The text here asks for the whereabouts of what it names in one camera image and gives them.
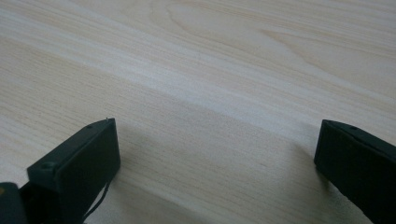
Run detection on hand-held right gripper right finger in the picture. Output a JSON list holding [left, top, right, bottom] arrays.
[[313, 119, 396, 224]]

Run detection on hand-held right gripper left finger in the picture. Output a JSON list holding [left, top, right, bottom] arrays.
[[19, 118, 121, 224]]

